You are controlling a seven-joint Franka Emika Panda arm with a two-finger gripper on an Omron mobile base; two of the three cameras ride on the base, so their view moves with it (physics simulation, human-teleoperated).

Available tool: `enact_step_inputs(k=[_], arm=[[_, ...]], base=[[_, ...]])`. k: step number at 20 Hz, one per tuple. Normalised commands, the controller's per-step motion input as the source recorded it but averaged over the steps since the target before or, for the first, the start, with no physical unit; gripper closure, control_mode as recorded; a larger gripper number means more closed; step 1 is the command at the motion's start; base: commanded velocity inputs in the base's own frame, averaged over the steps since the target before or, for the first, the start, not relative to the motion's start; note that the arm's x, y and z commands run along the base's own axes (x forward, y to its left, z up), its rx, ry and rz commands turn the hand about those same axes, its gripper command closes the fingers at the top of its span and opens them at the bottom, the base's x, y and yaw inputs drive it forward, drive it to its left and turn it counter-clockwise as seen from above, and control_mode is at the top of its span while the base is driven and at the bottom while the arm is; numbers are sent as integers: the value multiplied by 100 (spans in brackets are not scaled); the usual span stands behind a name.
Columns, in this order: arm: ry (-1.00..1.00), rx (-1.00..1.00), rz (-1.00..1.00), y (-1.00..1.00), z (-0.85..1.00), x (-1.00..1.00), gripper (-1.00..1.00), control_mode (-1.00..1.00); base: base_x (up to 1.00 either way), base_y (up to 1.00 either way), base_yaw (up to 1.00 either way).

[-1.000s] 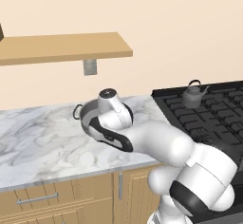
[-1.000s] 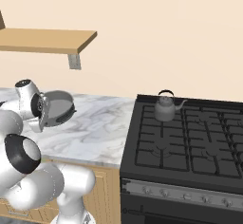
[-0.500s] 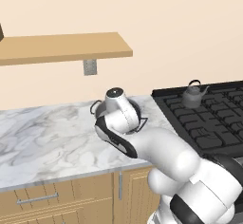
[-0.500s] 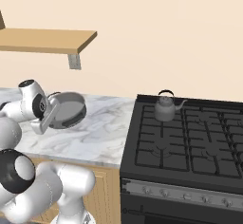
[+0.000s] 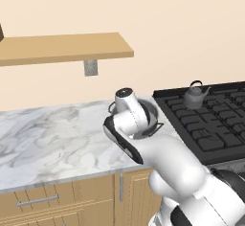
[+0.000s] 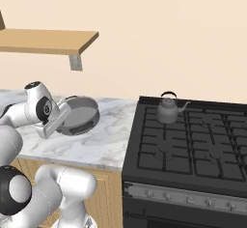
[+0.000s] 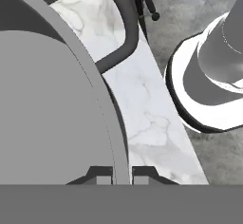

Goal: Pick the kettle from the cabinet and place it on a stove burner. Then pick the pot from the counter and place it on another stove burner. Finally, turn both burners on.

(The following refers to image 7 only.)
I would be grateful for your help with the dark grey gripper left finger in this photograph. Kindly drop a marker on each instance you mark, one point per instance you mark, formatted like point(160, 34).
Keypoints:
point(102, 171)

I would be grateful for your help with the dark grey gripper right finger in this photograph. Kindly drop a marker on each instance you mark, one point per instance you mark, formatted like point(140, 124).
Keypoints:
point(142, 171)

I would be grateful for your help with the white and black round thing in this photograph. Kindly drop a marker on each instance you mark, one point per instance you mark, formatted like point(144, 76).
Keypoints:
point(202, 110)

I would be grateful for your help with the black thin rod stand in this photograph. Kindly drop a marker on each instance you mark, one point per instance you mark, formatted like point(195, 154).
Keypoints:
point(146, 0)

